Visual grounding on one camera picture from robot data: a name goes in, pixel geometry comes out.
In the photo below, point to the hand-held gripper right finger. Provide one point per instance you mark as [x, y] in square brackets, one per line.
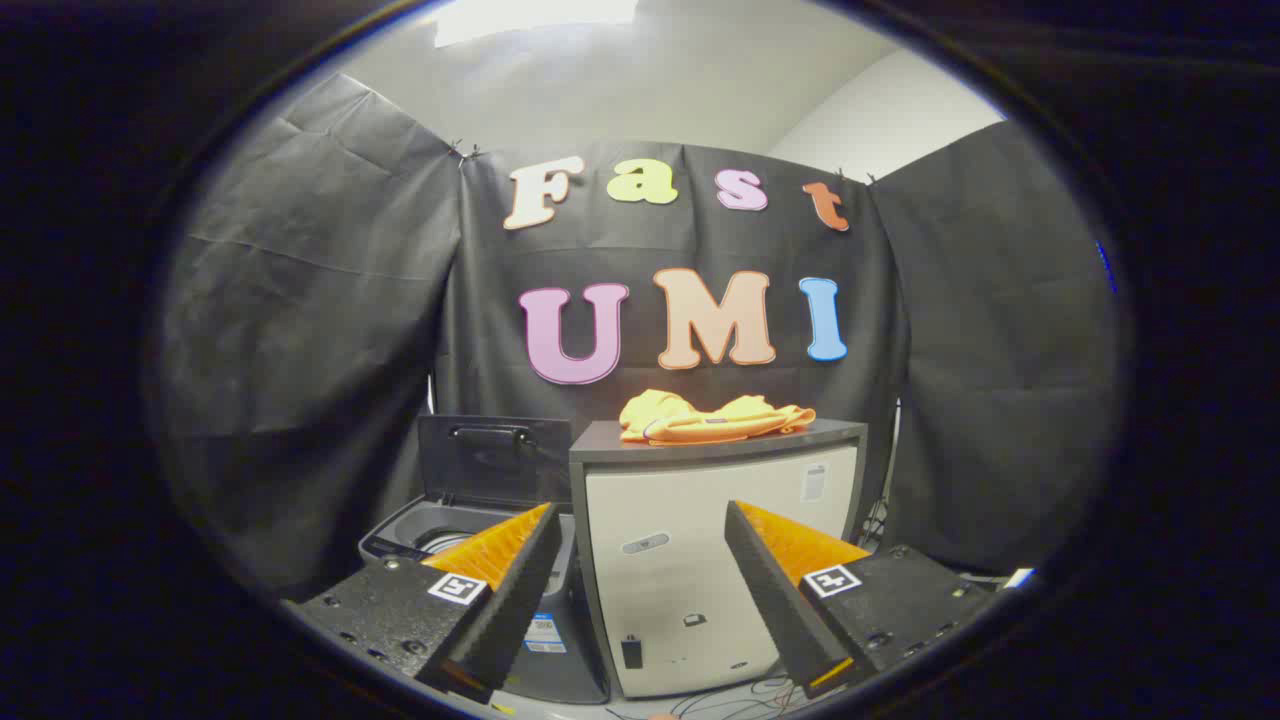
[775, 590]

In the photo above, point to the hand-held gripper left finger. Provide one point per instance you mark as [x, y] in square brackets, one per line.
[515, 590]

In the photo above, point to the grey washing machine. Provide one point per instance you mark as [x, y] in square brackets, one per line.
[565, 665]

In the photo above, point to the orange shirt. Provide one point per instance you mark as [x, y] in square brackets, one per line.
[700, 420]

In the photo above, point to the white cabinet with grey top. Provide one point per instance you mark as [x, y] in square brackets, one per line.
[680, 590]

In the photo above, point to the black backdrop cloth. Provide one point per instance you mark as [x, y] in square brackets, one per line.
[330, 330]

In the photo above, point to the ceiling light panel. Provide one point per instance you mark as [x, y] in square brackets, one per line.
[530, 15]

